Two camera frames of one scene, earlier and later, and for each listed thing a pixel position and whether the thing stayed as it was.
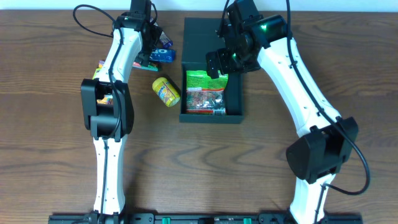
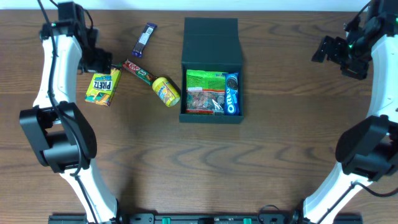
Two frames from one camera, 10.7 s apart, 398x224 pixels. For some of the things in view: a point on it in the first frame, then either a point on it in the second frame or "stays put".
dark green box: x=201 y=37 stays put
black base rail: x=199 y=218 stays put
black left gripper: x=144 y=58 to x=98 y=61
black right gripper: x=216 y=62 to x=334 y=48
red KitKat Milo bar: x=151 y=67 to x=138 y=72
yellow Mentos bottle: x=168 y=94 stays put
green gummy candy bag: x=205 y=95 stays put
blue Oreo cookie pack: x=166 y=55 to x=232 y=102
